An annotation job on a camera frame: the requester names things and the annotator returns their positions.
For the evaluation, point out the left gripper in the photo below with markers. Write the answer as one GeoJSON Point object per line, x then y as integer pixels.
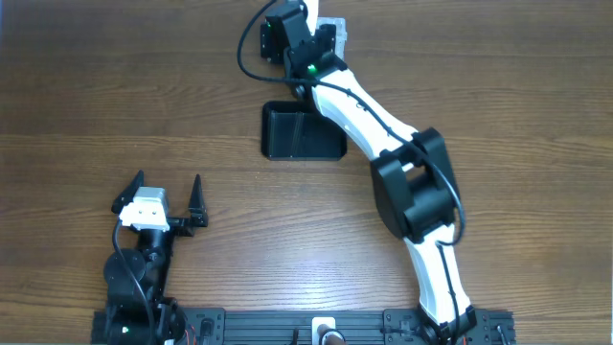
{"type": "Point", "coordinates": [184, 225]}

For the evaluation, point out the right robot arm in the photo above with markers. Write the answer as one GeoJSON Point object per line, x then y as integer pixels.
{"type": "Point", "coordinates": [431, 273]}

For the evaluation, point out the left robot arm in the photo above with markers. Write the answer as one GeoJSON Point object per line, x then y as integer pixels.
{"type": "Point", "coordinates": [139, 282]}

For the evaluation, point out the black tray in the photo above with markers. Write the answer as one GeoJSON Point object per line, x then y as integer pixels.
{"type": "Point", "coordinates": [325, 144]}

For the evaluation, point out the white test tube rack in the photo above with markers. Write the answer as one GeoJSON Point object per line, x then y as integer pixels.
{"type": "Point", "coordinates": [339, 33]}

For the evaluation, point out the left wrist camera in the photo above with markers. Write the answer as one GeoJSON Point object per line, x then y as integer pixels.
{"type": "Point", "coordinates": [146, 211]}

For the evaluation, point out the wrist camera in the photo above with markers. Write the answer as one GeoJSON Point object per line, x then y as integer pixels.
{"type": "Point", "coordinates": [146, 211]}
{"type": "Point", "coordinates": [311, 14]}

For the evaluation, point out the mounting rail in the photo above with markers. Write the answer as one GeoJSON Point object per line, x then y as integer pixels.
{"type": "Point", "coordinates": [268, 328]}

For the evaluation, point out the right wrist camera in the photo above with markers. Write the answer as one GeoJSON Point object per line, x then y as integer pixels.
{"type": "Point", "coordinates": [311, 14]}

